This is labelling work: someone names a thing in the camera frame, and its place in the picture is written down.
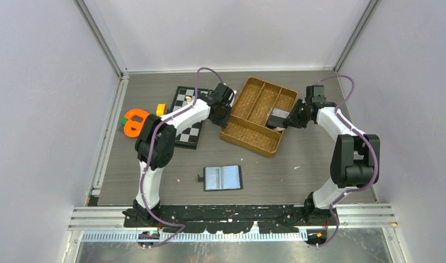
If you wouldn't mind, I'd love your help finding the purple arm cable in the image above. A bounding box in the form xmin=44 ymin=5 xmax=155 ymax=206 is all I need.
xmin=306 ymin=74 xmax=380 ymax=249
xmin=139 ymin=67 xmax=226 ymax=249

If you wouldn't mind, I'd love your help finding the orange curved toy track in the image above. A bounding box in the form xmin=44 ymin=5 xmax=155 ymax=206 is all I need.
xmin=123 ymin=108 xmax=149 ymax=138

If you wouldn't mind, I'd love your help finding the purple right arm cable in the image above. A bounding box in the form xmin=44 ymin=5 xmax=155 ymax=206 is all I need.
xmin=306 ymin=74 xmax=380 ymax=249

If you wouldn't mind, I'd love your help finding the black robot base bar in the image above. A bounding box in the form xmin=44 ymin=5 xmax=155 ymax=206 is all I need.
xmin=123 ymin=204 xmax=336 ymax=234

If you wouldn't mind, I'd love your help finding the black leather card holder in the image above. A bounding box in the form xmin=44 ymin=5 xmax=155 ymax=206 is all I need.
xmin=197 ymin=165 xmax=243 ymax=192

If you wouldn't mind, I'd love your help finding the yellow toy brick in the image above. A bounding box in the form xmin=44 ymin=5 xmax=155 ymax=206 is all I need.
xmin=156 ymin=104 xmax=168 ymax=117

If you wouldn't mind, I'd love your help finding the black and silver chessboard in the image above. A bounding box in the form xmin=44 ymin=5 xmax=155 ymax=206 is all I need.
xmin=168 ymin=86 xmax=209 ymax=150

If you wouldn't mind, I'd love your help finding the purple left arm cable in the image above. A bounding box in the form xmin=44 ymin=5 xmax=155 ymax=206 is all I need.
xmin=139 ymin=67 xmax=226 ymax=249

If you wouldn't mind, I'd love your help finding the woven wicker tray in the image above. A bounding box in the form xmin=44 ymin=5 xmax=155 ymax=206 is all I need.
xmin=220 ymin=77 xmax=298 ymax=158

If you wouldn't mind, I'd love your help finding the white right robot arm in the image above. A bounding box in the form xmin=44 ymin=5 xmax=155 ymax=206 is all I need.
xmin=283 ymin=85 xmax=380 ymax=225

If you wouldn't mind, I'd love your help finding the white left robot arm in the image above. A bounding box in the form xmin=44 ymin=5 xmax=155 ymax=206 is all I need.
xmin=133 ymin=83 xmax=236 ymax=227

